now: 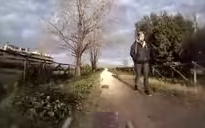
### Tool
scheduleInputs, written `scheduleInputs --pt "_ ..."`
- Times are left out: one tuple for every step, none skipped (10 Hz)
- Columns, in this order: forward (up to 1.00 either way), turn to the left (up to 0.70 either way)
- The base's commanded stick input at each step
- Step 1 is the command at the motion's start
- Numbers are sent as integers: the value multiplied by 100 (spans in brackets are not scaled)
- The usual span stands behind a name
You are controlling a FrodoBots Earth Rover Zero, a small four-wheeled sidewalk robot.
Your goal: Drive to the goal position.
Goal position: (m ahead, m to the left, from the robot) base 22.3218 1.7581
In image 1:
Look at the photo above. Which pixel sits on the slim bare tree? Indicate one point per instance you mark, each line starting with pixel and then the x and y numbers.
pixel 94 58

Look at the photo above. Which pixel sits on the large bare tree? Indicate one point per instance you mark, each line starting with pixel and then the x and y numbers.
pixel 78 61

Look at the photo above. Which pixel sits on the person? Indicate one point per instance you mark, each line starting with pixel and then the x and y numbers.
pixel 141 56

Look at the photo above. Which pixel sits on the pale gravel path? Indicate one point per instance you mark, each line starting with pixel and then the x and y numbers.
pixel 123 100

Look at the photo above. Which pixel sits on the green weedy verge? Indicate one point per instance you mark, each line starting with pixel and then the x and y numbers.
pixel 46 100

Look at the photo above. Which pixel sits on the clump of green trees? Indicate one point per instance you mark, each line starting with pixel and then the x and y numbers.
pixel 163 36

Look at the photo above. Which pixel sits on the grassy verge with bushes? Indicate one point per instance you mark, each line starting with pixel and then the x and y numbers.
pixel 170 87

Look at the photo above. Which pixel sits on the long pale building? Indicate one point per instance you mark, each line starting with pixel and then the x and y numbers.
pixel 23 52

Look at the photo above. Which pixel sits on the wooden rail fence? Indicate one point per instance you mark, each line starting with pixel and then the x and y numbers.
pixel 24 68

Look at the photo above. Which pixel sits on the weathered wooden post fence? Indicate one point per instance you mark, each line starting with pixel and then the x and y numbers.
pixel 194 75

